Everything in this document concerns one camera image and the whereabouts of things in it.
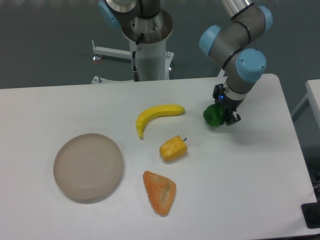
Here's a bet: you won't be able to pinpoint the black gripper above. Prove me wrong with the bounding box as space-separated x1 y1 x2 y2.
212 83 244 126

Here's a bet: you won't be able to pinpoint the green bell pepper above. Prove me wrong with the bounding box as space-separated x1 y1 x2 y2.
202 104 225 127

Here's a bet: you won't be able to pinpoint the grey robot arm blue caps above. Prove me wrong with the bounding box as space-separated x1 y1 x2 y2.
98 0 273 125

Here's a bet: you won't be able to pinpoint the yellow bell pepper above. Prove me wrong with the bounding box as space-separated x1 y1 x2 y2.
159 135 188 162

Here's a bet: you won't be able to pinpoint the yellow banana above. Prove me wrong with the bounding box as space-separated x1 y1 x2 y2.
135 104 186 140

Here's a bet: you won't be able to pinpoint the white side table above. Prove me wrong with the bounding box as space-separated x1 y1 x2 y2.
290 79 320 126

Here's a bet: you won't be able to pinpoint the orange croissant bread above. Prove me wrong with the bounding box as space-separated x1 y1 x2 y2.
142 170 177 217

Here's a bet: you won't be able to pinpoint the black clamp at table edge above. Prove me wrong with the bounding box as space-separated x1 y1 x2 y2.
301 202 320 229

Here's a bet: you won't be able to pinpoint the beige round plate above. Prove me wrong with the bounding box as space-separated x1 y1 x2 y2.
53 133 124 204

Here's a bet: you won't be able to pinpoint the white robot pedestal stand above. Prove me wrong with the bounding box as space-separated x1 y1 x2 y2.
90 8 175 85

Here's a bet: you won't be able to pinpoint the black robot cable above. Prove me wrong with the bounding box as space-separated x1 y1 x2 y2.
131 32 145 82

